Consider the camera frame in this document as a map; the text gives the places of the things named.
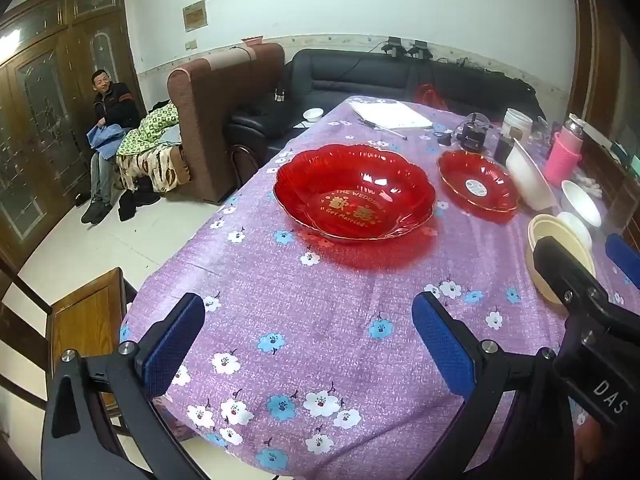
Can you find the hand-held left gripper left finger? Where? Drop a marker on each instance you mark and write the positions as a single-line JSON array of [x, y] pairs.
[[170, 345]]

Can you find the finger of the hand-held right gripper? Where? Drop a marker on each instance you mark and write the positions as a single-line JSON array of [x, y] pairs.
[[622, 260], [565, 270]]

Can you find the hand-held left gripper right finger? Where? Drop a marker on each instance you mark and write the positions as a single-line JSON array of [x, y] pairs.
[[442, 345]]

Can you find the cream foam bowl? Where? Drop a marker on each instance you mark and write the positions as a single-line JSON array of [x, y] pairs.
[[545, 230]]

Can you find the person's right hand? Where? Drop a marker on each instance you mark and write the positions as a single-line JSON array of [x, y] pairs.
[[597, 455]]

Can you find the white work gloves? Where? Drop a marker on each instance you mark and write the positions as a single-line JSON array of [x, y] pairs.
[[594, 185]]

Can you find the wooden chair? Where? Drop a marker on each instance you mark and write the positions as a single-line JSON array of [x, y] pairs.
[[85, 310]]

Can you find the teal box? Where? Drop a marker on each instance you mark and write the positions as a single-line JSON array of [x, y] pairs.
[[636, 165]]

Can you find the pink knit-sleeved bottle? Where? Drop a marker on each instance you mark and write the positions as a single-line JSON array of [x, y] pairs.
[[562, 155]]

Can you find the purple floral tablecloth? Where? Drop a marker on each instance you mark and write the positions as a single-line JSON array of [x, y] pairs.
[[300, 335]]

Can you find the dark glass jar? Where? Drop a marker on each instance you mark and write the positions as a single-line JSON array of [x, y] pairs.
[[504, 149]]

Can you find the small red plate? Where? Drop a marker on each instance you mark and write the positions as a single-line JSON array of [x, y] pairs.
[[465, 170]]

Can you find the black clothes pile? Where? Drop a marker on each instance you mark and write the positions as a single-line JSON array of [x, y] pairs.
[[140, 197]]

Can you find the white plastic tub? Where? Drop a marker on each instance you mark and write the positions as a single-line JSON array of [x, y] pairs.
[[517, 122]]

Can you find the brown wooden cabinet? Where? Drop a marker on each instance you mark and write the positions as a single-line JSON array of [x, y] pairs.
[[600, 85]]

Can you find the black power adapter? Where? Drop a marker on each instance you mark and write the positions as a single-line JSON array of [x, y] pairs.
[[443, 138]]

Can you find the blue cloth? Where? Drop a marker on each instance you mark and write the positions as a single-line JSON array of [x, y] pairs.
[[105, 140]]

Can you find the green patterned blanket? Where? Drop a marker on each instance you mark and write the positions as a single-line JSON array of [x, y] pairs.
[[150, 130]]

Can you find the red plastic bag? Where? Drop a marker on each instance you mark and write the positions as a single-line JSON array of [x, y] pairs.
[[430, 97]]

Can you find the brown armchair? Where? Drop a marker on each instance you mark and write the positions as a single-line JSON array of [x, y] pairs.
[[200, 125]]

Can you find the black pen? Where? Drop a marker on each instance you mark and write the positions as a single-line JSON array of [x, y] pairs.
[[382, 129]]

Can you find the white paper notepad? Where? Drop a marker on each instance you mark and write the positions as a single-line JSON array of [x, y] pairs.
[[390, 114]]

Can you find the black charger stand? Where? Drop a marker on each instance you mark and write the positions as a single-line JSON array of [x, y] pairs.
[[392, 47], [420, 50]]

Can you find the small white ceramic bowl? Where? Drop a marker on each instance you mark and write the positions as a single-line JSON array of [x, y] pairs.
[[313, 115]]

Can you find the wooden glass-panel door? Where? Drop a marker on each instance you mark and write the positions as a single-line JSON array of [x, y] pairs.
[[45, 110]]

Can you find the black leather sofa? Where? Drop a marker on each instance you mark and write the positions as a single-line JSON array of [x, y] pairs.
[[350, 67]]

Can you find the small wall certificate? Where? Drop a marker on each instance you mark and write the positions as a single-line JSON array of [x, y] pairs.
[[194, 15]]

